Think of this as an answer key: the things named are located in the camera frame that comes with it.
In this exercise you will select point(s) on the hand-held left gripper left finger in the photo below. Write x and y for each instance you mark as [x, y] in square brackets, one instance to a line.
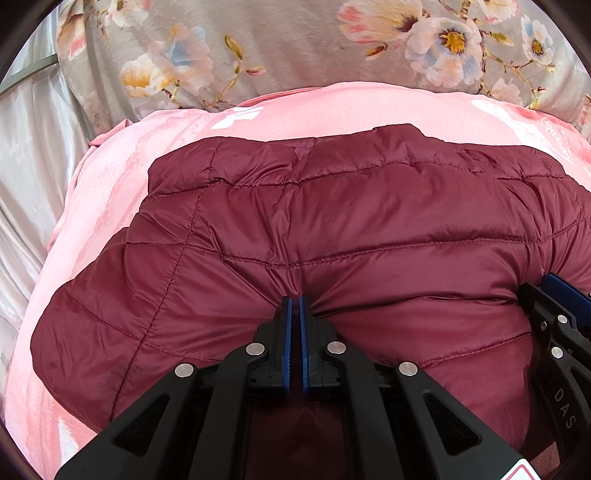
[287, 332]

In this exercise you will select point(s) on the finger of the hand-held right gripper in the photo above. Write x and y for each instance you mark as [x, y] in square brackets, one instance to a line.
[542, 307]
[561, 284]

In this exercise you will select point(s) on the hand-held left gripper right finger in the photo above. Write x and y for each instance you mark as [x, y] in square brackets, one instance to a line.
[304, 332]

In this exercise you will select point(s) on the maroon puffer jacket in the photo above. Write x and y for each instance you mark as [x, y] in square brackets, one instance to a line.
[369, 221]

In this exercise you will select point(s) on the pink printed blanket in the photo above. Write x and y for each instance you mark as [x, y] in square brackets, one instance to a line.
[111, 152]

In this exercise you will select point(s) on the grey floral quilt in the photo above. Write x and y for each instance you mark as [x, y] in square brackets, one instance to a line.
[295, 41]

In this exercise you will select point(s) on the white satin curtain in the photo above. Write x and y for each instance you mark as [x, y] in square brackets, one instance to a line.
[32, 161]

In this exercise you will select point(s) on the grey metal bar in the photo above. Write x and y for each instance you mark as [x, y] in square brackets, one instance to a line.
[27, 69]

